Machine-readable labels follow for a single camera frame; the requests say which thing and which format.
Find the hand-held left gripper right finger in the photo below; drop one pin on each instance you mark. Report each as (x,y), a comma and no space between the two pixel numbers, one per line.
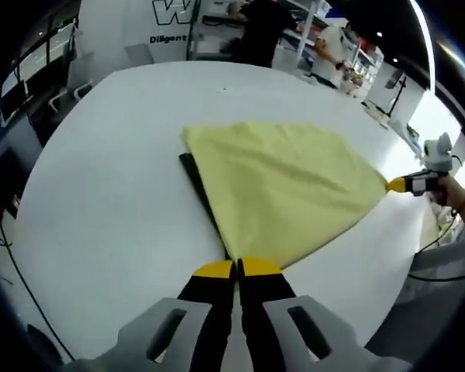
(283,333)

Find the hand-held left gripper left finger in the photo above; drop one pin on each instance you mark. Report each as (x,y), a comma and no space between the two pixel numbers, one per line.
(159,333)

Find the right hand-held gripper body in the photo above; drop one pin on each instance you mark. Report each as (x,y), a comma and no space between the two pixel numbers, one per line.
(436,155)

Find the yellow garment with dark sleeves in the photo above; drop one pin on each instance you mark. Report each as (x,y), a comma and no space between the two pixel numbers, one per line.
(279,182)

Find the person's right hand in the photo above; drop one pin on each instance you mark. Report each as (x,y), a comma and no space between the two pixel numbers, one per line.
(451,193)

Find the black monitor stand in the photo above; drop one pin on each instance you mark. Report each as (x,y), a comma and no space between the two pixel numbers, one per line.
(399,97)

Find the white ceiling light strip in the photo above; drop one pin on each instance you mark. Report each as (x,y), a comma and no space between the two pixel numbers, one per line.
(428,46)

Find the black oval object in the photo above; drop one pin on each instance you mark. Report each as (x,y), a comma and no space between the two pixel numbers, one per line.
(44,345)

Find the grey mesh chair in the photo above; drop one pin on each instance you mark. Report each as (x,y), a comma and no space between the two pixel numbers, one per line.
(422,310)

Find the grey metal shelving rack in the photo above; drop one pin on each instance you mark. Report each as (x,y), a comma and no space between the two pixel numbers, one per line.
(213,23)

